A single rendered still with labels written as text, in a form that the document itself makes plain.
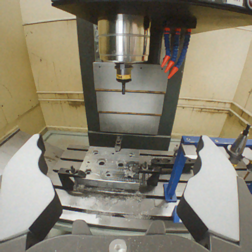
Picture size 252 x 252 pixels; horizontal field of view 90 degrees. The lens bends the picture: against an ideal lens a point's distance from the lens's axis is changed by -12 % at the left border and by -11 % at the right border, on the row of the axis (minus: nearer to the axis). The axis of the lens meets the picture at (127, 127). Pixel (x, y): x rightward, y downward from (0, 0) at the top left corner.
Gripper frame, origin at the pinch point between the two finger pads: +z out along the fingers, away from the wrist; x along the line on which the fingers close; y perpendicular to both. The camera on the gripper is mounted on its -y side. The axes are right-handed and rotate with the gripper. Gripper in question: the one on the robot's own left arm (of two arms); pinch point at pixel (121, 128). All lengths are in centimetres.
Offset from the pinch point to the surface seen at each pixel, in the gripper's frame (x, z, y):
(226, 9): 18.3, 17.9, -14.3
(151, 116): 21, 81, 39
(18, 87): -94, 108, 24
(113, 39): -2.7, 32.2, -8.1
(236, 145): 37.3, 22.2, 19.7
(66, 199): -26, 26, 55
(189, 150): 22.2, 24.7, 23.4
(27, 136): -86, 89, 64
